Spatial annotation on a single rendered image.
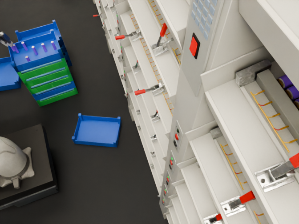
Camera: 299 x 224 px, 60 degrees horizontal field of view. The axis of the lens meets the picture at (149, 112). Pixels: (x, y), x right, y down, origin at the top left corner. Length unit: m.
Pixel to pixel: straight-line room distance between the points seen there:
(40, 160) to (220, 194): 1.20
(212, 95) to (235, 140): 0.08
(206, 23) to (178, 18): 0.17
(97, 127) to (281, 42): 1.71
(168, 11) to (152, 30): 0.24
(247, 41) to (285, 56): 0.12
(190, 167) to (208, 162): 0.20
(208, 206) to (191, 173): 0.10
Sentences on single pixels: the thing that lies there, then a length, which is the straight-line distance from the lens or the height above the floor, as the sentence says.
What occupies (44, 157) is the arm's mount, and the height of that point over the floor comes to 0.28.
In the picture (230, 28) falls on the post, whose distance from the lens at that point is 0.34.
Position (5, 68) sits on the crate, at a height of 0.00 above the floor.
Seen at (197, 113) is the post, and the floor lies 1.24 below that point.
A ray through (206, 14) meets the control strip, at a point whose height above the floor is 1.44.
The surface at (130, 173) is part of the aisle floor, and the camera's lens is 1.74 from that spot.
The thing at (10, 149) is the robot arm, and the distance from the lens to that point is 1.42.
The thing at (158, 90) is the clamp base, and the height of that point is 0.96.
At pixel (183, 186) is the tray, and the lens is 0.94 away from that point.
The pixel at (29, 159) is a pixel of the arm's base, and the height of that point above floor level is 0.31.
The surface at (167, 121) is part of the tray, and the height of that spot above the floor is 0.94.
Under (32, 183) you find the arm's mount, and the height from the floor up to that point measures 0.28.
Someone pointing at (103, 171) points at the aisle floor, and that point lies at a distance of 1.77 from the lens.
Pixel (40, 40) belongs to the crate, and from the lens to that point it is 1.93.
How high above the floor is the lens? 1.65
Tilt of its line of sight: 59 degrees down
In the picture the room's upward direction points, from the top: straight up
